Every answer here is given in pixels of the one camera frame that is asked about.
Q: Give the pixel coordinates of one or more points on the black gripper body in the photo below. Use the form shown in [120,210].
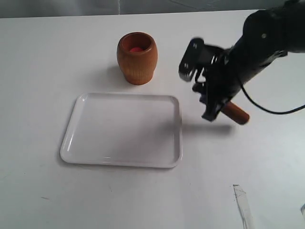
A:
[216,84]

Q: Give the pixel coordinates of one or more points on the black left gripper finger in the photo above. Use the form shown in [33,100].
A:
[212,110]

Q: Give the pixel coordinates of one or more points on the wooden pestle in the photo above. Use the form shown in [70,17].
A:
[235,113]

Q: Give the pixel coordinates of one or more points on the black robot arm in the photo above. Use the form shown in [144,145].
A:
[267,35]

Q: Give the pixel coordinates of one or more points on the wooden mortar cup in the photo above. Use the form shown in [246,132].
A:
[137,67]

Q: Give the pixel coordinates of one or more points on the red object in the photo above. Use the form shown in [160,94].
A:
[136,49]

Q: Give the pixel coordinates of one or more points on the white plastic tray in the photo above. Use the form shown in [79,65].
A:
[129,130]

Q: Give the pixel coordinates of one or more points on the clear tape strip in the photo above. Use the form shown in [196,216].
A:
[243,207]

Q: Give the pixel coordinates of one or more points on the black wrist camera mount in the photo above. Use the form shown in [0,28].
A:
[197,58]

